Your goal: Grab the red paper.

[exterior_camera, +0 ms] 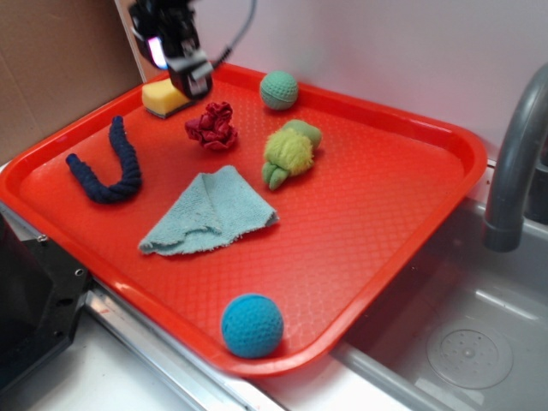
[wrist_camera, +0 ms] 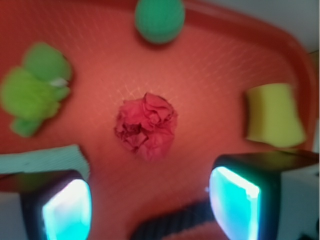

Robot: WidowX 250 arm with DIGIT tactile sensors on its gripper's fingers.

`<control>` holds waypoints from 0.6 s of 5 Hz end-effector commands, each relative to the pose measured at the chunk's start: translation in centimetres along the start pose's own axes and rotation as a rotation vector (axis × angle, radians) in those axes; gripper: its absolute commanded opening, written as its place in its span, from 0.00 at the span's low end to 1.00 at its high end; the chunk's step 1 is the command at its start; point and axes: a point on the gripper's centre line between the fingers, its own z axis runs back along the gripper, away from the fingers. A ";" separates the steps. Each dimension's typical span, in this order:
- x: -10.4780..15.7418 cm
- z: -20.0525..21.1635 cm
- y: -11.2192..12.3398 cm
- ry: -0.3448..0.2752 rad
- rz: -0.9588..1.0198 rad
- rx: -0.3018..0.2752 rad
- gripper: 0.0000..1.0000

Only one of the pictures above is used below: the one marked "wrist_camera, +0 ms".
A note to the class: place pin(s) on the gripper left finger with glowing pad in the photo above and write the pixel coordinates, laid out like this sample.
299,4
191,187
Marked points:
52,205

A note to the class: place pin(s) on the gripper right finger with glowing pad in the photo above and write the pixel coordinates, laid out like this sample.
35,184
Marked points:
272,195

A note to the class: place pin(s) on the red paper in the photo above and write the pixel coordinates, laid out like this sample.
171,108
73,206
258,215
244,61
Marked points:
146,126

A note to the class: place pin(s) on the teal cloth piece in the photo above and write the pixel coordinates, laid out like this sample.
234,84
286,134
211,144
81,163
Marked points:
46,160

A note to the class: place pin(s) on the yellow sponge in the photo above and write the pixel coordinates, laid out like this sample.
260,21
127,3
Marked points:
273,116

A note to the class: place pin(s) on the green plush toy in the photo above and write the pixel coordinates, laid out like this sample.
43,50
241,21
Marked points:
32,92

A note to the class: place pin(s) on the red plastic tray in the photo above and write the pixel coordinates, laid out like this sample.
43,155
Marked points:
204,74

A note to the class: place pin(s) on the green knitted ball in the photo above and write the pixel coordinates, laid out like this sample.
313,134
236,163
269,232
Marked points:
159,21

